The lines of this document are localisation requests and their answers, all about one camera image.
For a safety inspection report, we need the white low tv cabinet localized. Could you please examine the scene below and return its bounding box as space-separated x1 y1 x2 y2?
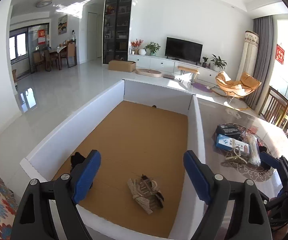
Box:
128 55 218 85

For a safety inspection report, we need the green potted plant left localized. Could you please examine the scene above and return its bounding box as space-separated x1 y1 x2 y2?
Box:
145 42 161 56

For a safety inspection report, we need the green potted plant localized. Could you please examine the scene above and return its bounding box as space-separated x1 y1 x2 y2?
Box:
145 42 161 56
211 54 227 72

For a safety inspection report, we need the gold rhinestone hair clip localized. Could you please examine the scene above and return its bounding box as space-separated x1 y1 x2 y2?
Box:
226 146 247 165

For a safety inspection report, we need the black odor removing bar box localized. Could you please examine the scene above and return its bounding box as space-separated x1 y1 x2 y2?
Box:
215 124 245 141

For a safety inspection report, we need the small wooden bench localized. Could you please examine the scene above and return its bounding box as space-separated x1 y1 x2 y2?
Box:
177 66 200 84

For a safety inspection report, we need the dark glass display cabinet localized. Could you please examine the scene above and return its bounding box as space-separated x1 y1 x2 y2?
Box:
102 0 132 64

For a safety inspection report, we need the black flat screen television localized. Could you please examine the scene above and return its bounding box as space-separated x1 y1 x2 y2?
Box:
165 37 203 63

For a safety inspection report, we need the covered standing air conditioner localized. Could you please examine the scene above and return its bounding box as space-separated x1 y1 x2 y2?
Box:
237 30 260 80

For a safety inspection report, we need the orange lounge chair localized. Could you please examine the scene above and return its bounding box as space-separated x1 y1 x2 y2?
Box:
209 71 262 108

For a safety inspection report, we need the brown cardboard box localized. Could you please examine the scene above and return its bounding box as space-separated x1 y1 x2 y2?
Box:
108 60 136 73

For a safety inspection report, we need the black velvet bow scrunchie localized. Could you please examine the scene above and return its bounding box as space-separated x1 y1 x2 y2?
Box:
70 150 96 191

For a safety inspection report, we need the distant dining table set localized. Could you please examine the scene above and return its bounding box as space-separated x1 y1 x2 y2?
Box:
32 40 77 72

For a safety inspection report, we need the red flower vase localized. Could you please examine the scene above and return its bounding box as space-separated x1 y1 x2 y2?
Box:
130 39 143 55

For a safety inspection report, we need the rhinestone bow hair claw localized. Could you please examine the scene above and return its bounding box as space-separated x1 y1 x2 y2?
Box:
127 174 164 215

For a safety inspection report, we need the small dark potted plant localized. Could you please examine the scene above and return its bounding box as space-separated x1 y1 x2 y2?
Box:
202 56 209 68

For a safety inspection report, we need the green potted plant right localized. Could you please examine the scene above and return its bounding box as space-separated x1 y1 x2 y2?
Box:
211 54 227 72

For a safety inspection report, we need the bag of cotton swabs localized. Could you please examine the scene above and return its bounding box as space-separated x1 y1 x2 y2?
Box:
246 133 261 166

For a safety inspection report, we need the grey curtain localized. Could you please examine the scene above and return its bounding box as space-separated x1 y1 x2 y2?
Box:
245 15 274 111

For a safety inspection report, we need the white cardboard storage box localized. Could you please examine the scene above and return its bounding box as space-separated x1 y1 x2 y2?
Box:
20 80 205 239

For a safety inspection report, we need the wooden dining chair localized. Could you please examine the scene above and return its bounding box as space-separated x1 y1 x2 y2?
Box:
260 86 288 132

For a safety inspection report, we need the red wall decoration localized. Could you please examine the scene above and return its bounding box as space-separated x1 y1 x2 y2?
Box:
275 44 285 64

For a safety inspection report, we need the blue white ointment box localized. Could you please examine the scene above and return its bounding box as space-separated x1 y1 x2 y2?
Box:
216 134 250 156

